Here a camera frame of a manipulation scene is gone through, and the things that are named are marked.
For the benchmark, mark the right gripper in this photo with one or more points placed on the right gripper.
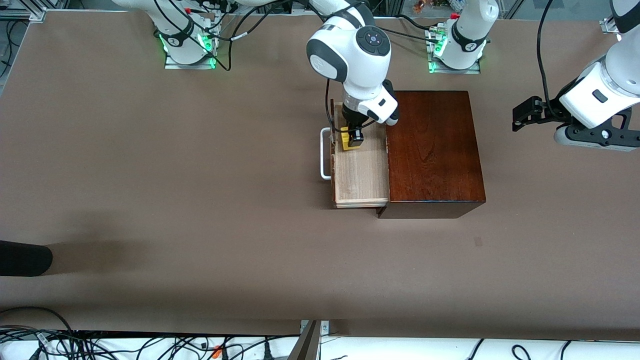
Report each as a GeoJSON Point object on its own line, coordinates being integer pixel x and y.
{"type": "Point", "coordinates": [353, 121]}

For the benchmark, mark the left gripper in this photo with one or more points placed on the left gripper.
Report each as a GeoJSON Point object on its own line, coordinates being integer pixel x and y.
{"type": "Point", "coordinates": [549, 111]}

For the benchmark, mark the yellow wooden block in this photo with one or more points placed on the yellow wooden block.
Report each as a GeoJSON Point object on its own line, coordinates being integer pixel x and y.
{"type": "Point", "coordinates": [346, 142]}

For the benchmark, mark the wooden drawer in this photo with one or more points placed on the wooden drawer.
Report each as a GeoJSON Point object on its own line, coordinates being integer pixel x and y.
{"type": "Point", "coordinates": [360, 175]}

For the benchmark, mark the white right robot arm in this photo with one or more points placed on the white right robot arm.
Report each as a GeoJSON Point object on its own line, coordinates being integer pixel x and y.
{"type": "Point", "coordinates": [350, 60]}

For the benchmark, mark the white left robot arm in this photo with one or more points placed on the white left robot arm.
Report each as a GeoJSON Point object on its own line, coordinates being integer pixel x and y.
{"type": "Point", "coordinates": [470, 30]}

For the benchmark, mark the dark brown wooden cabinet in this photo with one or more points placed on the dark brown wooden cabinet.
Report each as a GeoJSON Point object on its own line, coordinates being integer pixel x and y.
{"type": "Point", "coordinates": [435, 150]}

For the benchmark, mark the black cylindrical object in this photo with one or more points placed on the black cylindrical object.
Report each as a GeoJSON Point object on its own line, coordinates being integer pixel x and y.
{"type": "Point", "coordinates": [25, 258]}

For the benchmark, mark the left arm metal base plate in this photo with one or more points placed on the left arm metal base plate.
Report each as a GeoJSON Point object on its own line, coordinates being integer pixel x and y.
{"type": "Point", "coordinates": [455, 71]}

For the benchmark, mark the aluminium corner bracket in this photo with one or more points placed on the aluminium corner bracket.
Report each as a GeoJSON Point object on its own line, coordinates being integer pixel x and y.
{"type": "Point", "coordinates": [607, 26]}

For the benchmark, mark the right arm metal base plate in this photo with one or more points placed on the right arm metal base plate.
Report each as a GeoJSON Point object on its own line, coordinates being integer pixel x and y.
{"type": "Point", "coordinates": [190, 66]}

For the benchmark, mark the grey aluminium frame strut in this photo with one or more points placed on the grey aluminium frame strut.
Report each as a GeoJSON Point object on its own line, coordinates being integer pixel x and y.
{"type": "Point", "coordinates": [306, 347]}

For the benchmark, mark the aluminium frame rail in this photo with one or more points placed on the aluminium frame rail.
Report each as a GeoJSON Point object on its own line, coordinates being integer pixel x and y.
{"type": "Point", "coordinates": [37, 15]}

